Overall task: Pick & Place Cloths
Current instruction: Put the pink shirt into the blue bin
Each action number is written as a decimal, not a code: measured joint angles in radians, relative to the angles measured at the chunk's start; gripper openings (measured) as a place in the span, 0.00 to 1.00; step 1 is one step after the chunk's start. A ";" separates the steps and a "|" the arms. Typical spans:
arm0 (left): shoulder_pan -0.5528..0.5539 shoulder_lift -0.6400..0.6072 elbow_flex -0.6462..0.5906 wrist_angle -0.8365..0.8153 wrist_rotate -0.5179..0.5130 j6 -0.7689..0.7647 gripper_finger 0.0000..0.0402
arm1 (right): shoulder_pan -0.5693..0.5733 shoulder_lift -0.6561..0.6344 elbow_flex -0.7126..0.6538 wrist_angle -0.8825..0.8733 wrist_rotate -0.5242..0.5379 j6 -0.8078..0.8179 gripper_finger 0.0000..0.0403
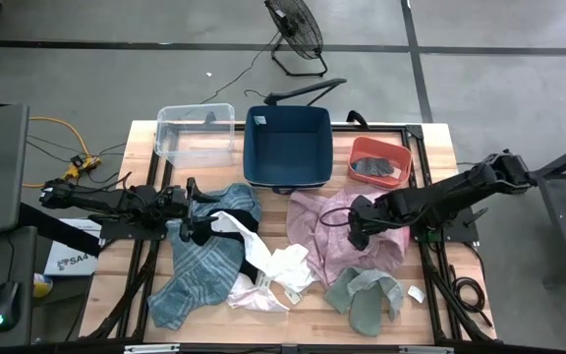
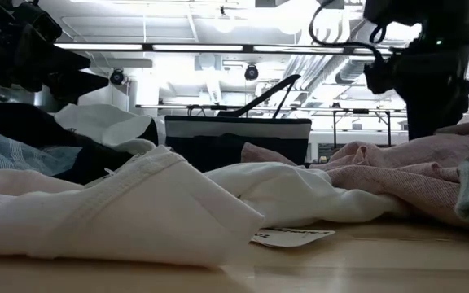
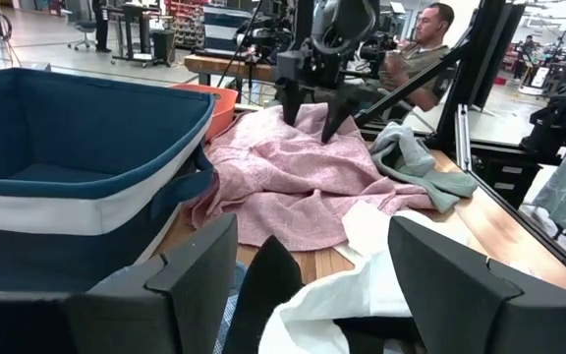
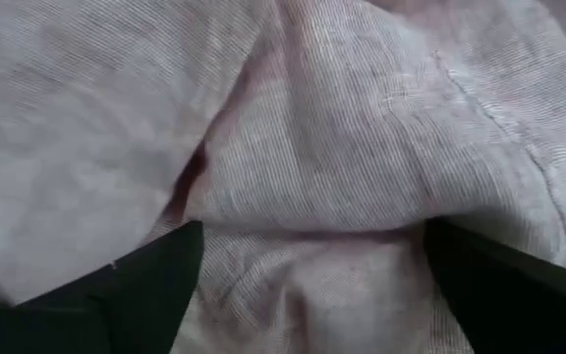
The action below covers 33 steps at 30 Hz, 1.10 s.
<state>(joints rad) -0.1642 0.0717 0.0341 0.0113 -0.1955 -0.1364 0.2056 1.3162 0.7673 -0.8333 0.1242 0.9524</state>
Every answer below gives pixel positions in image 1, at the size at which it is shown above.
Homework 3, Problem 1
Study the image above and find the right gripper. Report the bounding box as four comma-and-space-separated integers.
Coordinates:
347, 194, 387, 252

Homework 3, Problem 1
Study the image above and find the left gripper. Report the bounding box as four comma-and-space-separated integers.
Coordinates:
154, 176, 221, 243

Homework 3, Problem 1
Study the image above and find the pink woven cloth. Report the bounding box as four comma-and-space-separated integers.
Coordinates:
285, 185, 411, 289

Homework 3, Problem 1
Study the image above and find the black cloth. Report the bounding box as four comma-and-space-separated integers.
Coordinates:
189, 208, 260, 284

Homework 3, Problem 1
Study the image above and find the light grey sock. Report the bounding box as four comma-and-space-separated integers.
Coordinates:
345, 268, 406, 324

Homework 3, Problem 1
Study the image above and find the olive green sock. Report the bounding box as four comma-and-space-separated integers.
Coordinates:
349, 283, 385, 338
322, 266, 363, 315

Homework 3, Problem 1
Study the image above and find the blue striped towel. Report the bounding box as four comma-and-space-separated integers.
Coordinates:
147, 182, 263, 331

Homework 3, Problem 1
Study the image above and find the white cloth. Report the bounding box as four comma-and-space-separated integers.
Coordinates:
211, 210, 319, 295

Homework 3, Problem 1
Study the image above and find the pale pink garment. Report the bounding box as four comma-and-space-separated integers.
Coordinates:
226, 270, 290, 314

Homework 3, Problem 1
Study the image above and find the clear plastic bin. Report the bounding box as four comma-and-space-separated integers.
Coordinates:
154, 102, 237, 170

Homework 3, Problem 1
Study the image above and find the dark grey cloth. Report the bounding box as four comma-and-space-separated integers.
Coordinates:
359, 156, 395, 178

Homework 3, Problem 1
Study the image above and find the orange plastic bin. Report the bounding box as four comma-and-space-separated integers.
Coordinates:
346, 136, 414, 191

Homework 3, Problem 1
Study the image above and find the blue fabric bin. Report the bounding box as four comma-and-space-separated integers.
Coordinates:
242, 104, 334, 196

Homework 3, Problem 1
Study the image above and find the white cardboard box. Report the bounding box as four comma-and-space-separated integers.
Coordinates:
43, 218, 103, 277

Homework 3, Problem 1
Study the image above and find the grey angled metal stand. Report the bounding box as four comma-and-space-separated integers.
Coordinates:
262, 77, 349, 107

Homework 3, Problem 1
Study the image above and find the yellow round object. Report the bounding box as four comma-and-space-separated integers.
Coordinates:
31, 272, 54, 299

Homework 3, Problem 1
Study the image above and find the dark grey desk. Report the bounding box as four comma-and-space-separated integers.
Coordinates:
0, 225, 38, 348

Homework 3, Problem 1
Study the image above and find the black floor fan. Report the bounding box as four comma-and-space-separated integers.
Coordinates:
263, 0, 329, 79

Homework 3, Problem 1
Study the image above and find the black computer mouse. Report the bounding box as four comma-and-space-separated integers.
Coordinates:
0, 280, 22, 333

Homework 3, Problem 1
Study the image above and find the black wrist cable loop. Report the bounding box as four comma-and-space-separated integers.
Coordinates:
318, 206, 358, 228

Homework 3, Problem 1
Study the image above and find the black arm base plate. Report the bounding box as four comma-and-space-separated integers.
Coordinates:
412, 206, 481, 245
98, 215, 167, 242

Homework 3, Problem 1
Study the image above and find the black aluminium table frame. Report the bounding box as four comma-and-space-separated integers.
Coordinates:
85, 122, 498, 345

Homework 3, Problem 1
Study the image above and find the black clamp handle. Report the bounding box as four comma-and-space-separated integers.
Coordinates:
345, 110, 370, 130

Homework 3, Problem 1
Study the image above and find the coiled black cable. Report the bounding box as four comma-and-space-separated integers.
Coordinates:
447, 265, 494, 329

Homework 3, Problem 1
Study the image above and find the silver metal bracket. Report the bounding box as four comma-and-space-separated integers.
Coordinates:
399, 345, 454, 354
124, 343, 181, 354

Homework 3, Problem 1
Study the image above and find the yellow extension cable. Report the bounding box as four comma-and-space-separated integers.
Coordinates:
0, 83, 103, 189

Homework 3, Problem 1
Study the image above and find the black fan power cable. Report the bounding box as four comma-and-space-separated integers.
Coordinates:
198, 31, 282, 105

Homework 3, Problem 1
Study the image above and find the black metal desk frame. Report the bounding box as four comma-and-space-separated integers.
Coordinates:
528, 135, 566, 289

